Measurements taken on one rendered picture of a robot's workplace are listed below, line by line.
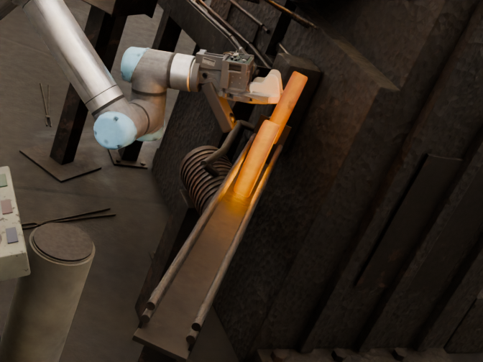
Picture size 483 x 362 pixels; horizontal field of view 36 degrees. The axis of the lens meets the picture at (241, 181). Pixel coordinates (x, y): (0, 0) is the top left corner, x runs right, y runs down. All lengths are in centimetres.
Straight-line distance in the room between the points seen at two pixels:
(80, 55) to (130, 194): 115
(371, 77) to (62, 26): 67
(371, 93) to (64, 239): 74
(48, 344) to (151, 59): 60
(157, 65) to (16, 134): 124
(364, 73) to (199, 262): 71
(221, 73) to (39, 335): 62
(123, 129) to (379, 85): 57
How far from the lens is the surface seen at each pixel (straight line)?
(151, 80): 157
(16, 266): 120
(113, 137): 146
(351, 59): 176
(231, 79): 153
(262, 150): 138
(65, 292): 139
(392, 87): 168
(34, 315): 143
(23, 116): 285
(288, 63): 179
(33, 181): 249
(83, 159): 267
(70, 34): 150
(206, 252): 121
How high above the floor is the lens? 134
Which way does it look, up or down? 27 degrees down
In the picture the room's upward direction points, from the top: 23 degrees clockwise
